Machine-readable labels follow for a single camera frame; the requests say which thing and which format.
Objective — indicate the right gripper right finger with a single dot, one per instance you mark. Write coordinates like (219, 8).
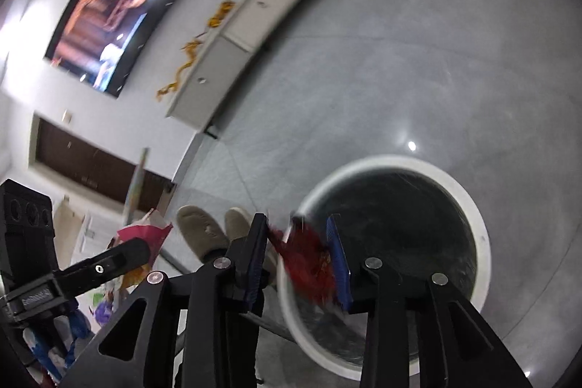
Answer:
(455, 345)

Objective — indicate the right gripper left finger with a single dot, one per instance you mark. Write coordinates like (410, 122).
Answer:
(187, 331)

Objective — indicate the red torn wrapper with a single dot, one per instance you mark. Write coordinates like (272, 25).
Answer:
(307, 261)

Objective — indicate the white round trash bin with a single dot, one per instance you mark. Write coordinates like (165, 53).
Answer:
(405, 214)

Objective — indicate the left gloved hand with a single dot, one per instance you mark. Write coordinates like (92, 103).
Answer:
(56, 343)

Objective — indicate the person's beige shoes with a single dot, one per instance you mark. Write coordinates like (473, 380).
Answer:
(205, 237)

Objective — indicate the dark brown entrance door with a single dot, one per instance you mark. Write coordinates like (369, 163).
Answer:
(83, 163)

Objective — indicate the white TV console cabinet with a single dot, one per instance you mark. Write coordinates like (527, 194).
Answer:
(224, 58)

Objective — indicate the golden dragon ornament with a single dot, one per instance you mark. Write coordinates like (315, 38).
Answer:
(190, 49)

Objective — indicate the wall light switch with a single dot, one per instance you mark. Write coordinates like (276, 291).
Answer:
(66, 117)

